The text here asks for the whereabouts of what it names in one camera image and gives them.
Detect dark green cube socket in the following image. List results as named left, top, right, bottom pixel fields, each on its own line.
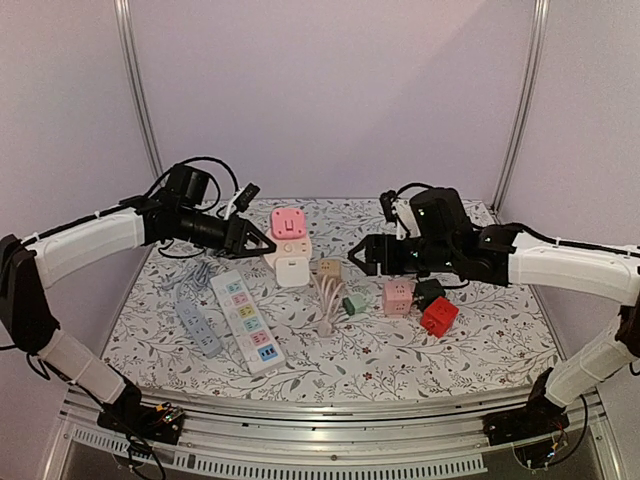
left=413, top=279, right=446, bottom=311

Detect pink cube socket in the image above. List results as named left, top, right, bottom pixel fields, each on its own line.
left=382, top=279, right=414, bottom=317

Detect beige cube socket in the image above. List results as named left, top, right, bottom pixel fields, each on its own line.
left=317, top=258, right=342, bottom=282

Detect pink round socket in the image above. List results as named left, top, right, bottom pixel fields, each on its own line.
left=263, top=230, right=312, bottom=269

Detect white colourful power strip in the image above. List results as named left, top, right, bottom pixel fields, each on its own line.
left=211, top=270, right=286, bottom=376

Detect pink coiled cable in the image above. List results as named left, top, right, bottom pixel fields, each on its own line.
left=312, top=272, right=346, bottom=337

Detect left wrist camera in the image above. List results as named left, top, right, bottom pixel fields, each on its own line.
left=216, top=183, right=260, bottom=220

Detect left aluminium frame post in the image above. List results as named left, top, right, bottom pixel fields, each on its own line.
left=114, top=0, right=164, bottom=179

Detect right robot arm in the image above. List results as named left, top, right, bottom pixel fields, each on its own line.
left=348, top=185, right=639, bottom=445

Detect pink heart adapter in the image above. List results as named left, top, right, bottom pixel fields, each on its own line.
left=271, top=208, right=307, bottom=240

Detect aluminium frame post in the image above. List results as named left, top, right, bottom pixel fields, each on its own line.
left=491, top=0, right=550, bottom=216
left=114, top=0, right=164, bottom=179

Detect red cube socket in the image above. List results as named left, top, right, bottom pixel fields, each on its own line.
left=420, top=296, right=459, bottom=338

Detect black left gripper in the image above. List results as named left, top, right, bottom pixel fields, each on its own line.
left=178, top=207, right=277, bottom=260

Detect green cube adapter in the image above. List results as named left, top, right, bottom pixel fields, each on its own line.
left=342, top=293, right=367, bottom=316

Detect grey-blue power strip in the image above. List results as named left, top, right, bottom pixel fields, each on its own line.
left=175, top=301, right=222, bottom=359

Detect bundled light cables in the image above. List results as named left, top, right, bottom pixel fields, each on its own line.
left=157, top=259, right=226, bottom=296

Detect right aluminium frame post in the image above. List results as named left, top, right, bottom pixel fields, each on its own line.
left=491, top=0, right=550, bottom=216

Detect floral table mat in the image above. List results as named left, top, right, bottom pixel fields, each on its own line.
left=94, top=198, right=574, bottom=404

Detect white adapter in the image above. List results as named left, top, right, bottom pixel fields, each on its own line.
left=274, top=256, right=310, bottom=288

